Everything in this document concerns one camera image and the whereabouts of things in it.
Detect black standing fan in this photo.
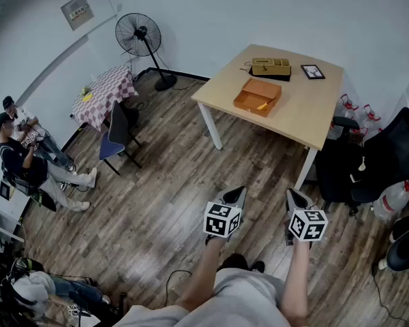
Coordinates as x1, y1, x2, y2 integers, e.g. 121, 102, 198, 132
115, 12, 178, 92

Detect black power adapter cable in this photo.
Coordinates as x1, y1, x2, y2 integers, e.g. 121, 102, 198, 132
370, 261, 409, 324

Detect light wooden table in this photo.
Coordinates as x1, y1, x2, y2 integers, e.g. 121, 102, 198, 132
190, 44, 345, 192

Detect black framed antler picture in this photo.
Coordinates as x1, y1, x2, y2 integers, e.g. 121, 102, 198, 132
300, 64, 327, 80

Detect person's black trouser legs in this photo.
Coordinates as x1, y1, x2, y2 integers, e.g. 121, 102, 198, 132
217, 253, 252, 273

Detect black office chair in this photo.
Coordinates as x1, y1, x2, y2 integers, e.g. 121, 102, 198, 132
315, 106, 409, 217

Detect black round stool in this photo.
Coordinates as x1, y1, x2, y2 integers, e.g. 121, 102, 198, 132
121, 101, 140, 131

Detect grey wall electrical panel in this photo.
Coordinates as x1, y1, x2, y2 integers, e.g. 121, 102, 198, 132
60, 0, 95, 32

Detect person's right forearm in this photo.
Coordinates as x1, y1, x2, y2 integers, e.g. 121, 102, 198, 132
281, 238, 313, 320

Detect person's grey shirt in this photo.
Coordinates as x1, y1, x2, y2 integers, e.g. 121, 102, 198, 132
112, 267, 292, 327

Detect checkered cloth covered table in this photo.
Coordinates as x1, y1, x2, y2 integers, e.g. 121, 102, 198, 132
70, 65, 140, 132

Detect black floor cable loop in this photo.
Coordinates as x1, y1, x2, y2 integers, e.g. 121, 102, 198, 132
165, 269, 194, 308

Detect person's left forearm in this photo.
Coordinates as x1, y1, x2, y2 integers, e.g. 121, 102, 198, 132
177, 235, 234, 315

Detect clear water jug red handle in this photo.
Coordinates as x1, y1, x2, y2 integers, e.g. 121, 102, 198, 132
359, 104, 382, 136
372, 178, 409, 223
335, 93, 360, 122

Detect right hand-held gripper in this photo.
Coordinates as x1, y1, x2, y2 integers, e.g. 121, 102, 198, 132
284, 187, 329, 249

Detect black chair blue seat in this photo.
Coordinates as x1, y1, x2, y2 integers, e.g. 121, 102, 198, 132
98, 99, 143, 176

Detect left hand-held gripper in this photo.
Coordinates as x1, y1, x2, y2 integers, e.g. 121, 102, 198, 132
203, 185, 248, 247

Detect orange box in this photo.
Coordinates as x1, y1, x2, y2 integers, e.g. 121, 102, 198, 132
232, 78, 283, 119

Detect white shelf unit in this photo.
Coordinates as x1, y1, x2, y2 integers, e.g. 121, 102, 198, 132
0, 182, 31, 250

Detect woven wicker basket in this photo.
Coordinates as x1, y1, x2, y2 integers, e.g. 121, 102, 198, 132
251, 57, 292, 78

